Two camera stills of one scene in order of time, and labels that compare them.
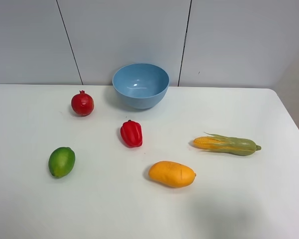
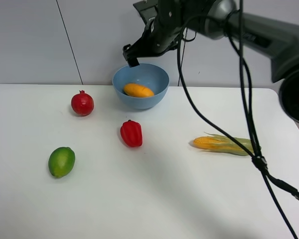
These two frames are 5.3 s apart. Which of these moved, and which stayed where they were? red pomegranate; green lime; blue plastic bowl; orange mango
Moved: orange mango
Stayed: red pomegranate; blue plastic bowl; green lime
